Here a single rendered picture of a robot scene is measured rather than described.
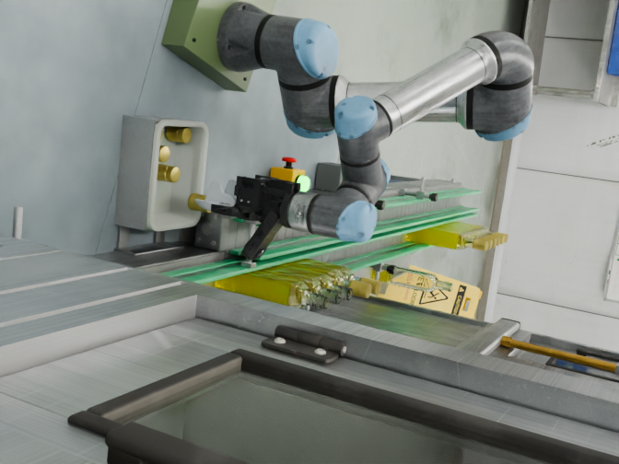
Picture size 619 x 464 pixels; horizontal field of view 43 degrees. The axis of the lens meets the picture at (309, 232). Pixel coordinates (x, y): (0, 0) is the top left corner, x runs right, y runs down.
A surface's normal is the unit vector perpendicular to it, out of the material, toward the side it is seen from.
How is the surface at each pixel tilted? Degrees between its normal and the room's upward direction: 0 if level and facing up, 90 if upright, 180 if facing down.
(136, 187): 90
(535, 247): 90
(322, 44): 6
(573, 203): 90
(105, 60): 0
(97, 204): 0
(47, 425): 90
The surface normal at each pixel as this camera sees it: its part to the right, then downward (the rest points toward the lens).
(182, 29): -0.41, -0.20
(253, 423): 0.11, -0.98
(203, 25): 0.86, 0.24
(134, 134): -0.46, 0.08
